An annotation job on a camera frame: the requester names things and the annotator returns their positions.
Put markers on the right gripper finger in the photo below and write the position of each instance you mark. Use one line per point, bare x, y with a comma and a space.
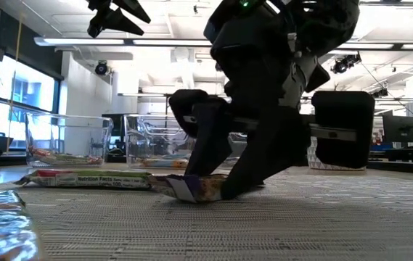
209, 145
264, 156

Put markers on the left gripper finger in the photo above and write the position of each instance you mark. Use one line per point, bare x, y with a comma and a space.
131, 9
115, 21

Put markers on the long linear ceiling light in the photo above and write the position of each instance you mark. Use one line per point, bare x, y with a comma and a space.
82, 41

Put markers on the purple granola bar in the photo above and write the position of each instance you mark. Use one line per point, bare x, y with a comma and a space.
199, 188

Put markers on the black ceiling dome camera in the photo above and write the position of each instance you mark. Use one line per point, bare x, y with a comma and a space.
101, 67

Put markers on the large office window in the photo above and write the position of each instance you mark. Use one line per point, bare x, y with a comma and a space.
28, 90

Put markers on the black computer monitor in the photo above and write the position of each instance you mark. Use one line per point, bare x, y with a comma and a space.
400, 128

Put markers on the dark background monitor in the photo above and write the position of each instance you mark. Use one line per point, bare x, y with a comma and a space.
115, 127

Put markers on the green plant in patterned pot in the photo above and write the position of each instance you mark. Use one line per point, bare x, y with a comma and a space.
312, 159

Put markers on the red green granola bar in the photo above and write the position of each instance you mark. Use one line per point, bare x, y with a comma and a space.
86, 179
46, 154

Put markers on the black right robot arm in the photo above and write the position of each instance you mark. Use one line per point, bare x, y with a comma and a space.
326, 25

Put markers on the grey woven placemat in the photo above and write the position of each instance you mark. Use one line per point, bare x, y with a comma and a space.
228, 232

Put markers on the black track light cluster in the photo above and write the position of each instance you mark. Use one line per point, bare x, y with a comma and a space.
378, 93
342, 65

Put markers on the dark office desk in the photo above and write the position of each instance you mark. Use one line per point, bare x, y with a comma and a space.
402, 156

